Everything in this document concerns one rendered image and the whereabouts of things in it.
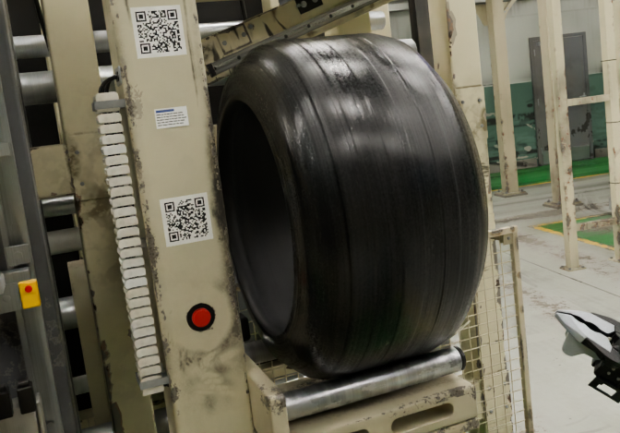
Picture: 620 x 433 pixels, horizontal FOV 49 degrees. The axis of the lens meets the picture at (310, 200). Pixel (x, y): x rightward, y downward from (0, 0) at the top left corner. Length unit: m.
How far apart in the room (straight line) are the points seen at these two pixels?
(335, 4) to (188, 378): 0.90
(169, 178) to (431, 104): 0.42
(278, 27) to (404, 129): 0.63
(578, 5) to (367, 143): 11.57
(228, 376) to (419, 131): 0.50
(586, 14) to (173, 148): 11.58
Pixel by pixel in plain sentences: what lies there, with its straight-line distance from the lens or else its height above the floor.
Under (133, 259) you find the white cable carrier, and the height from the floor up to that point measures 1.17.
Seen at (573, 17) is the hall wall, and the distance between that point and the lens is 12.32.
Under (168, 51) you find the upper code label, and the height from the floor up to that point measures 1.48.
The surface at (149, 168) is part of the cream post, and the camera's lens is 1.07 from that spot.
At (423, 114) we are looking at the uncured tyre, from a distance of 1.02.
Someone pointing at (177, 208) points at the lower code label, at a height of 1.24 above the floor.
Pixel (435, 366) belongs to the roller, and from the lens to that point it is 1.22.
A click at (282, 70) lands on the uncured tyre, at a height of 1.43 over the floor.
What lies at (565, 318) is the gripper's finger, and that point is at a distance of 1.13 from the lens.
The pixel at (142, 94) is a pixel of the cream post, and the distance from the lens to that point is 1.07.
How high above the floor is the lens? 1.36
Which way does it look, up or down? 7 degrees down
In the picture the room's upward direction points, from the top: 7 degrees counter-clockwise
